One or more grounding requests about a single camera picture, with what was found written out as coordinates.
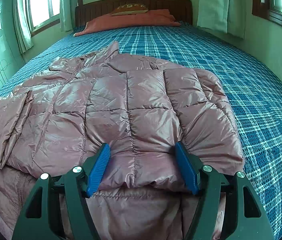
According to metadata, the pink puffer jacket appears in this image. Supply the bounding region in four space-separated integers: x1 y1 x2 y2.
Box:
0 42 244 239

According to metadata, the blue plaid bed sheet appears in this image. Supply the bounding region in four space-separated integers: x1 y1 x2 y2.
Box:
0 24 282 239

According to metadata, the orange red pillow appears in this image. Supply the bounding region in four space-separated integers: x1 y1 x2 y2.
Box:
73 9 181 37

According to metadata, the dark wooden headboard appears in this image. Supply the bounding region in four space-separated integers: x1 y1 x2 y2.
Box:
75 0 193 27

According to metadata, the light green right curtain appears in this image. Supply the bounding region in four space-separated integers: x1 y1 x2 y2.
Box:
197 0 246 39

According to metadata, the small brown embroidered cushion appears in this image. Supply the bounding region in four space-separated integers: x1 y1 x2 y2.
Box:
110 3 149 16

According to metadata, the left window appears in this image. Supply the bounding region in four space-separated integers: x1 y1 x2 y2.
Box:
24 0 60 36

